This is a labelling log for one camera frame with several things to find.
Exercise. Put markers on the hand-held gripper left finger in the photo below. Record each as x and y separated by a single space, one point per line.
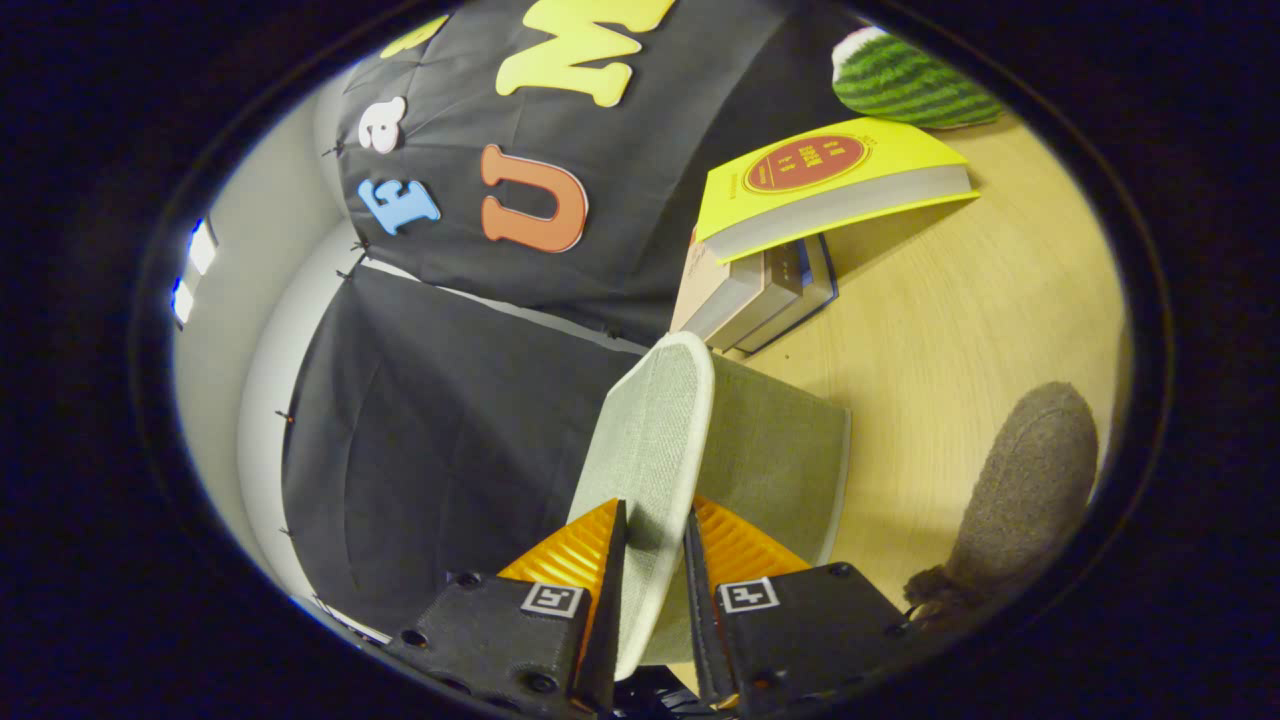
610 600

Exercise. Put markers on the grey paperback book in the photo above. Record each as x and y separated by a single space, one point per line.
760 300

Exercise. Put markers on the brown fuzzy shoe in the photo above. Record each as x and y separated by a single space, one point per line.
1020 490

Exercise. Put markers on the watermelon slice plush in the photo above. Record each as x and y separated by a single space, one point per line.
900 85

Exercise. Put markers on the yellow book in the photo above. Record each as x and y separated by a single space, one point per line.
820 165

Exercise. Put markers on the beige fabric storage box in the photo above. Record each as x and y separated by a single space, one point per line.
780 460

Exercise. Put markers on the large ceiling light panel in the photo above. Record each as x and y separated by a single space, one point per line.
202 248

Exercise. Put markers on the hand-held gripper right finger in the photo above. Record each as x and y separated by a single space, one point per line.
700 600

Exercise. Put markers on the blue cover book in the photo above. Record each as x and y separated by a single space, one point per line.
815 275

